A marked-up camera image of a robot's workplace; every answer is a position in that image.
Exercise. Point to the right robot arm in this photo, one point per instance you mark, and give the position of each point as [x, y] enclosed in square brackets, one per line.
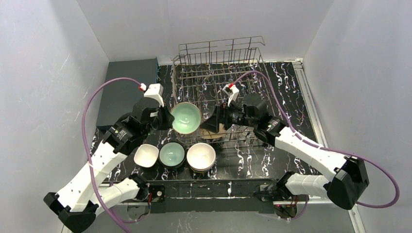
[342, 179]

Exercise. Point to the green bowl dark exterior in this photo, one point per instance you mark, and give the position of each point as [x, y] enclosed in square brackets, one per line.
[172, 155]

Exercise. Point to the dark grey flat box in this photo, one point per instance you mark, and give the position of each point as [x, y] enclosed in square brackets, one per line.
[118, 98]

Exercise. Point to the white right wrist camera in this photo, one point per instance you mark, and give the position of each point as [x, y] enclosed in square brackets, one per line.
[232, 91]

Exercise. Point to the beige floral bowl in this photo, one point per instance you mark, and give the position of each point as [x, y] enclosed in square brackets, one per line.
[205, 134]

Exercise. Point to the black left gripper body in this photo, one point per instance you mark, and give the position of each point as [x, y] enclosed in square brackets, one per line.
[164, 117]

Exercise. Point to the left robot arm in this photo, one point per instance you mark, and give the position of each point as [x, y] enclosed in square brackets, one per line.
[79, 202]

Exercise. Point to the grey wire dish rack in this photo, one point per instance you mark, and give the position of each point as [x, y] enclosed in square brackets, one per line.
[202, 69]

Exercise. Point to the orange rimmed white bowl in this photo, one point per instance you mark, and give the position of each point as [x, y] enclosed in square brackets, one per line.
[201, 157]

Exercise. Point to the celadon green bowl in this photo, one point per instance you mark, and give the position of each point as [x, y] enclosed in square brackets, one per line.
[187, 118]

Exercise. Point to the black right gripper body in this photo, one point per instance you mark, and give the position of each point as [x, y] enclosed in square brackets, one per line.
[221, 116]

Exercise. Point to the white square bowl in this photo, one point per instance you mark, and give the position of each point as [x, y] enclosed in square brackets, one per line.
[146, 155]

